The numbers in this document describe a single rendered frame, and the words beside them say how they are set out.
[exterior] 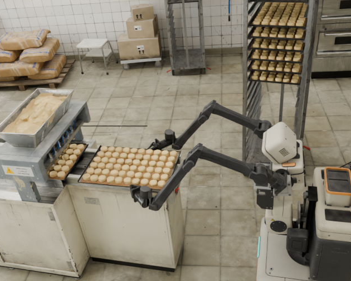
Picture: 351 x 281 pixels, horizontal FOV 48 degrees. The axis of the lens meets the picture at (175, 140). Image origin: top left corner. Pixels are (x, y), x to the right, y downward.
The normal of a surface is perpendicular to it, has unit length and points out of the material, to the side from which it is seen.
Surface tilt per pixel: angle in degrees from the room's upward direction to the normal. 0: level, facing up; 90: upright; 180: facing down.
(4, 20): 90
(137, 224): 90
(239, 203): 0
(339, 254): 90
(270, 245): 0
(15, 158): 0
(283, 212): 90
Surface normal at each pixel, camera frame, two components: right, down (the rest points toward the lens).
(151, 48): 0.00, 0.56
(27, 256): -0.22, 0.58
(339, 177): -0.10, -0.82
